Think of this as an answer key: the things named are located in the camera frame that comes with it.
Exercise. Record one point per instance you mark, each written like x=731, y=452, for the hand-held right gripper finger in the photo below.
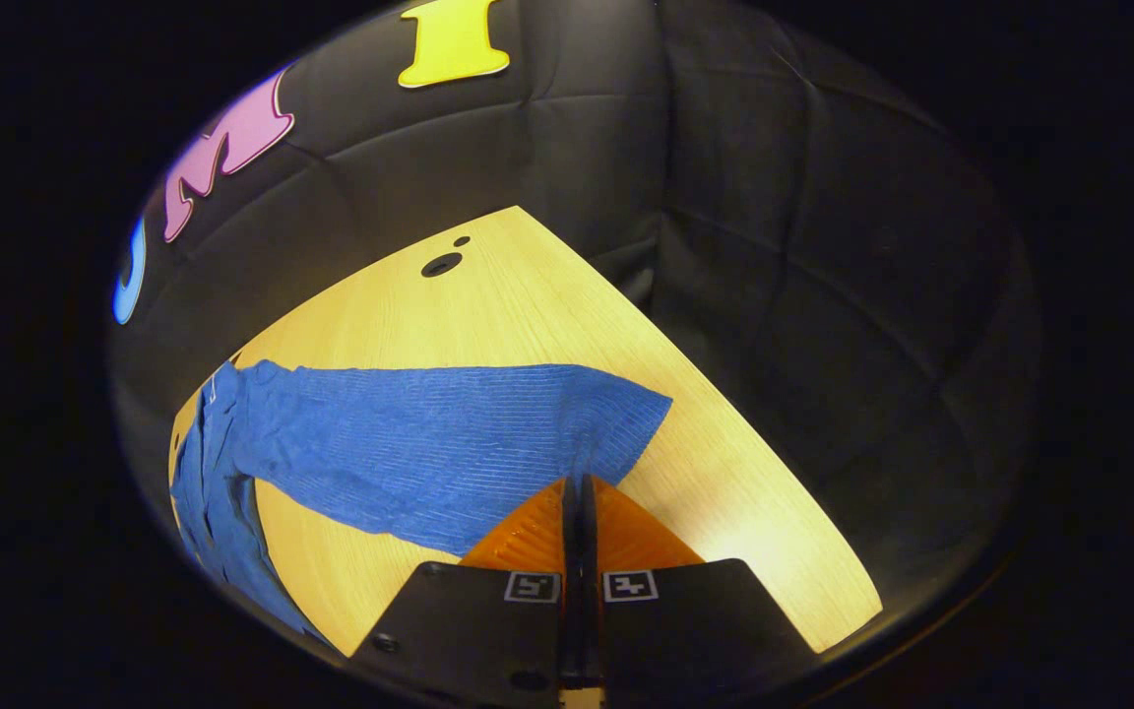
x=592, y=611
x=572, y=611

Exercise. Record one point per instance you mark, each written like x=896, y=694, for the black backdrop cloth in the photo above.
x=774, y=246

